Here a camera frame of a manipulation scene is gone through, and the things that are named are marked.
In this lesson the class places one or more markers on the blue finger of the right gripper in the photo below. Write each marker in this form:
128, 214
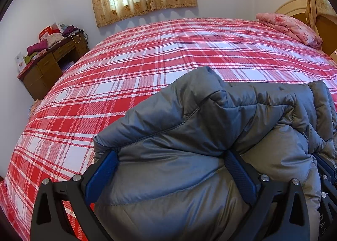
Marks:
327, 209

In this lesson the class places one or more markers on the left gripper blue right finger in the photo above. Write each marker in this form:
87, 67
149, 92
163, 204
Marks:
277, 210

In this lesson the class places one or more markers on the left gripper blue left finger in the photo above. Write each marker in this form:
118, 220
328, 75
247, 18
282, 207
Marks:
50, 220

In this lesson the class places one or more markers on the grey puffer jacket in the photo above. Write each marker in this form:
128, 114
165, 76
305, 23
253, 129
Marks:
171, 182

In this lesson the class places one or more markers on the pink clothes pile on floor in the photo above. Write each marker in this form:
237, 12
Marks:
33, 107

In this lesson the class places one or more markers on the magenta folded clothes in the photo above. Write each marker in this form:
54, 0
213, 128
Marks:
38, 47

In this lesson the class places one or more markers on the beige folded clothes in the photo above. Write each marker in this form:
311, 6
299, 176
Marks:
54, 39

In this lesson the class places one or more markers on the dark purple clothes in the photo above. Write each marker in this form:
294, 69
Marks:
70, 30

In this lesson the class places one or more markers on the brown wooden desk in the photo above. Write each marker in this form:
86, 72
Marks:
42, 73

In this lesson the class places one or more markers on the red plaid bed sheet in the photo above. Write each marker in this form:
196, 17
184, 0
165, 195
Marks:
125, 69

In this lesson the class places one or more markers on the white greeting card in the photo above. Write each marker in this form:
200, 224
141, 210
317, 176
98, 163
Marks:
20, 62

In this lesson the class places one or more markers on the green folded cloth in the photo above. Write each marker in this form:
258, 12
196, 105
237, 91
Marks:
28, 58

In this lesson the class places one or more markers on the beige side curtain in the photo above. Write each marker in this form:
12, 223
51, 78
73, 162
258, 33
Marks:
317, 8

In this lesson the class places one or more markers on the red gift box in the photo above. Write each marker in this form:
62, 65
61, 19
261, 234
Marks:
47, 32

